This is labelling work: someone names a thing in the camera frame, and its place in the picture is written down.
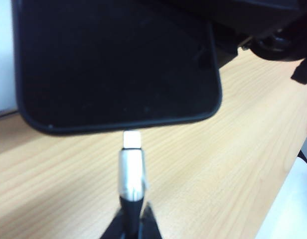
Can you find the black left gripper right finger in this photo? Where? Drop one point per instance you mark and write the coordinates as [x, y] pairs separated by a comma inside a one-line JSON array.
[[151, 224]]

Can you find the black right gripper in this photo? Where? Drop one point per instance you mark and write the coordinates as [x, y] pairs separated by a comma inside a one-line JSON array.
[[268, 25]]

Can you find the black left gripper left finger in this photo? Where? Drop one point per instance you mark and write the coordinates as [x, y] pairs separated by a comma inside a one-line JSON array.
[[121, 224]]

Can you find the black smartphone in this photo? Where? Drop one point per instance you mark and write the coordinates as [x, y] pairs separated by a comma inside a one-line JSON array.
[[113, 64]]

